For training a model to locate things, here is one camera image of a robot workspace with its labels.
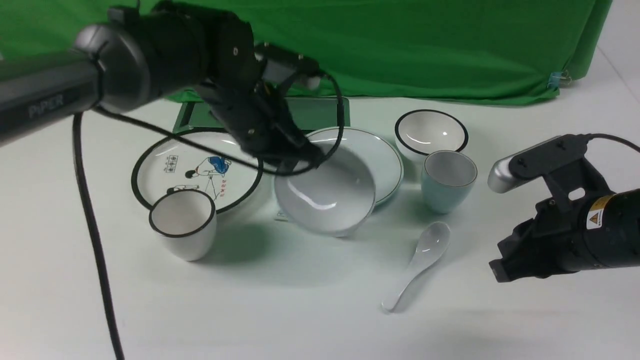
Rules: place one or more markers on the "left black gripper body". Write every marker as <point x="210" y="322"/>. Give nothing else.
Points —
<point x="259" y="119"/>

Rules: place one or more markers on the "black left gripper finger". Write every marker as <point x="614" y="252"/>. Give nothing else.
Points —
<point x="309" y="155"/>

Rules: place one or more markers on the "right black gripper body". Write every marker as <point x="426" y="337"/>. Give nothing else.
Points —
<point x="549" y="244"/>

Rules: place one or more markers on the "pale blue bowl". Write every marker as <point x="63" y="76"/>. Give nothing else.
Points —
<point x="333" y="199"/>

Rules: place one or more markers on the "plain white spoon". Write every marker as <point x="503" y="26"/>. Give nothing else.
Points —
<point x="431" y="245"/>

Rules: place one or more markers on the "pale blue cup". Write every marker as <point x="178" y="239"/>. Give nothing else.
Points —
<point x="446" y="180"/>

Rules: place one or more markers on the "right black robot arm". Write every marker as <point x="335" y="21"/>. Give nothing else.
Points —
<point x="598" y="232"/>

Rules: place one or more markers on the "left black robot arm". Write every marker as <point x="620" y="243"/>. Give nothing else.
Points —
<point x="133" y="59"/>

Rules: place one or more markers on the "green rectangular tray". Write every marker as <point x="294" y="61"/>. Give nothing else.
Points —
<point x="309" y="113"/>

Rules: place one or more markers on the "white spoon with characters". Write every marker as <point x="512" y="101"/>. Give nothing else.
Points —
<point x="281" y="216"/>

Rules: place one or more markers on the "pale blue plate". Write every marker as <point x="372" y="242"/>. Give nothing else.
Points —
<point x="381" y="158"/>

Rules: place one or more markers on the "black-rimmed illustrated plate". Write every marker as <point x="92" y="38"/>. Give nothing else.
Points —
<point x="169" y="166"/>

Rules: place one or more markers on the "black-rimmed white bowl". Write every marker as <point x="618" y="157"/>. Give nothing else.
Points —
<point x="422" y="132"/>

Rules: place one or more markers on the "black-rimmed white cup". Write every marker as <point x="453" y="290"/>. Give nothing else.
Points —
<point x="186" y="223"/>

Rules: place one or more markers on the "blue binder clip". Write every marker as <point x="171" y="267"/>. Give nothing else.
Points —
<point x="559" y="79"/>

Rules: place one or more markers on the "green backdrop cloth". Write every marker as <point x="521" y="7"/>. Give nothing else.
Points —
<point x="487" y="52"/>

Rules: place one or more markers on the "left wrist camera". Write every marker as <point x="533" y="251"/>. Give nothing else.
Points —
<point x="280" y="64"/>

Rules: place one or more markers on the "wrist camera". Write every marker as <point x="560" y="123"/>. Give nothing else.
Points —
<point x="560" y="161"/>
<point x="280" y="64"/>

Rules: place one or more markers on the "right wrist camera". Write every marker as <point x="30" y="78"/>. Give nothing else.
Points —
<point x="560" y="161"/>

